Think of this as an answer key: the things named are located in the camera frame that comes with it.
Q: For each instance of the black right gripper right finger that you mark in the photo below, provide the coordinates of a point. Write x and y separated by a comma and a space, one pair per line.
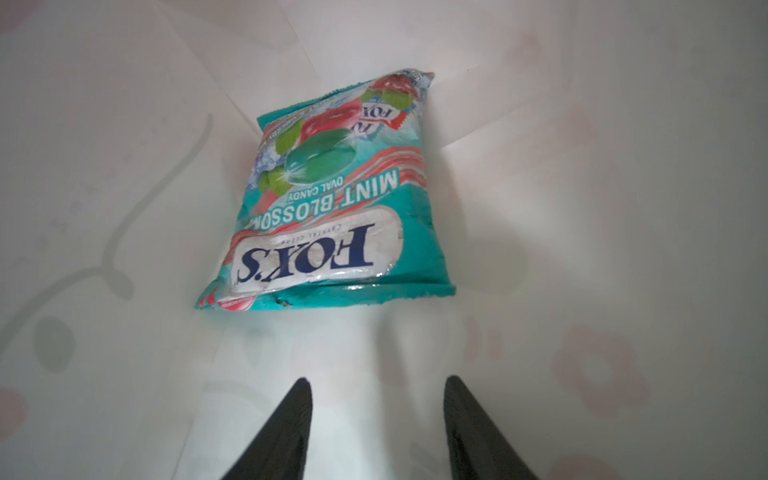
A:
477, 448

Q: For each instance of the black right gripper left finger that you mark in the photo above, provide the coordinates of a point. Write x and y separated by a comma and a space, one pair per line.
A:
279, 450

